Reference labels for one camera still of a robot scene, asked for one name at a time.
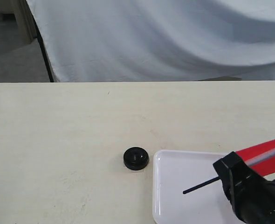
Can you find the white plastic tray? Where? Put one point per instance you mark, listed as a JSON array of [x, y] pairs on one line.
[[176, 171]]

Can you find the black round flag base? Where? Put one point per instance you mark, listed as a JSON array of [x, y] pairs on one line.
[[136, 158]]

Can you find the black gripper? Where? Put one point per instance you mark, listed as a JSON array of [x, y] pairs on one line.
[[253, 205]]

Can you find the red flag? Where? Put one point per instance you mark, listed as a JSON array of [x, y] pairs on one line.
[[260, 158]]

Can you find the black backdrop stand pole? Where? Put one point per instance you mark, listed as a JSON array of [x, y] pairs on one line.
[[44, 54]]

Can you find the white draped cloth backdrop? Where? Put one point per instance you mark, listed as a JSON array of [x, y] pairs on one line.
[[157, 40]]

